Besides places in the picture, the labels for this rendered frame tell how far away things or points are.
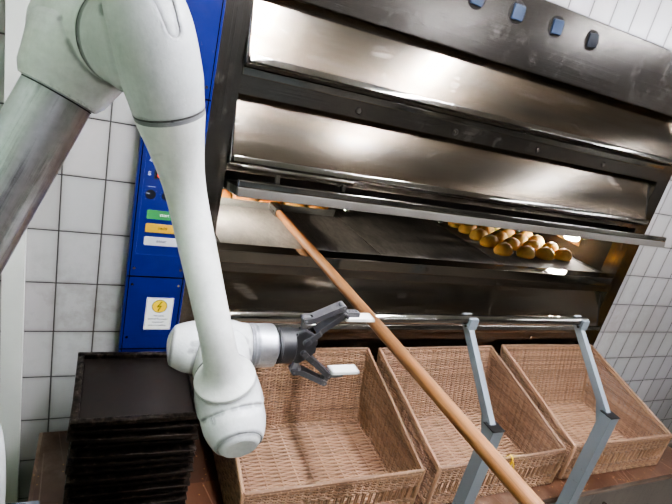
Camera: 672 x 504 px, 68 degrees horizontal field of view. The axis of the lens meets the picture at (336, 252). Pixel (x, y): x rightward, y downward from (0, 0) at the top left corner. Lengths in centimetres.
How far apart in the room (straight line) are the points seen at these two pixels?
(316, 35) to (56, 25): 81
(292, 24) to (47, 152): 82
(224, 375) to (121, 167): 75
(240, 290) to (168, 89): 99
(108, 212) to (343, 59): 76
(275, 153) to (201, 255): 71
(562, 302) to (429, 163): 103
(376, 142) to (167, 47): 100
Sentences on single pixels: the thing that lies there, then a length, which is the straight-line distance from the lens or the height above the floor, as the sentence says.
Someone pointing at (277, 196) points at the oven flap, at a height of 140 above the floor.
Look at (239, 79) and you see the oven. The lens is 141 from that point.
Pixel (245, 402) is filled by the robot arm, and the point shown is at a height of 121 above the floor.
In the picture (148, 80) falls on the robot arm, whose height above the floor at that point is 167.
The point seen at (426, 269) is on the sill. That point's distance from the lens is 185.
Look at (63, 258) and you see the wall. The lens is 151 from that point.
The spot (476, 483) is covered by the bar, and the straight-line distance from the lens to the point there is 160.
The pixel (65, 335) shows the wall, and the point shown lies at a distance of 162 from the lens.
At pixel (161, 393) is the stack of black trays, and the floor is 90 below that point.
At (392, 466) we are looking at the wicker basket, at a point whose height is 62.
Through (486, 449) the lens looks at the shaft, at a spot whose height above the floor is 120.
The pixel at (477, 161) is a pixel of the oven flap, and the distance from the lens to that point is 183.
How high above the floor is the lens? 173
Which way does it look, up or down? 19 degrees down
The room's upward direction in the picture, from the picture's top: 14 degrees clockwise
